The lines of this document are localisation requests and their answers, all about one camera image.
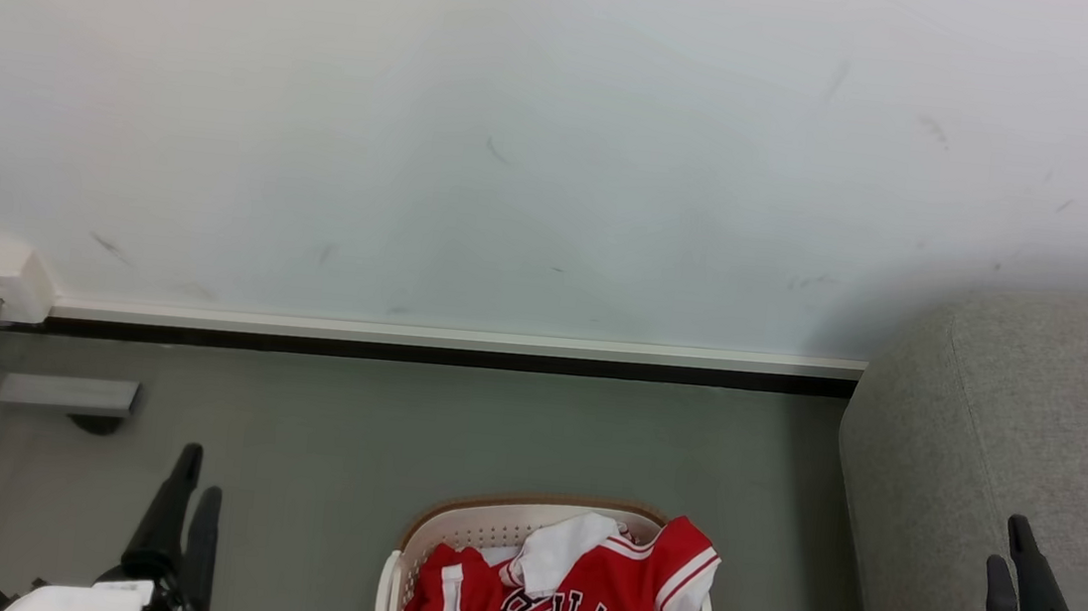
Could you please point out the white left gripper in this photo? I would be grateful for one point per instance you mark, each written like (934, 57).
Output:
(86, 601)

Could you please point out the grey upholstered seat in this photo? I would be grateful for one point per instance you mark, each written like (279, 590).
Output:
(1002, 420)

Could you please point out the white cloth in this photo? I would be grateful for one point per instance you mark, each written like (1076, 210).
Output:
(560, 552)

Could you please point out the black round floor foot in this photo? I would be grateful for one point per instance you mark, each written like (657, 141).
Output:
(95, 424)

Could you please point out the white perforated laundry basket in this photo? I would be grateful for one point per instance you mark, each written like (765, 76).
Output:
(472, 530)

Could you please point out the red basketball jersey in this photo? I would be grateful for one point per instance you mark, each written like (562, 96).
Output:
(620, 602)

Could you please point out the grey metal floor bracket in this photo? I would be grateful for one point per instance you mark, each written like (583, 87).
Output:
(66, 393)

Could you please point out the white wall power box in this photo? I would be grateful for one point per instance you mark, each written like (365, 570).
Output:
(0, 278)

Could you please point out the white wall baseboard strip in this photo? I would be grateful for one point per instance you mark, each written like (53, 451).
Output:
(451, 338)

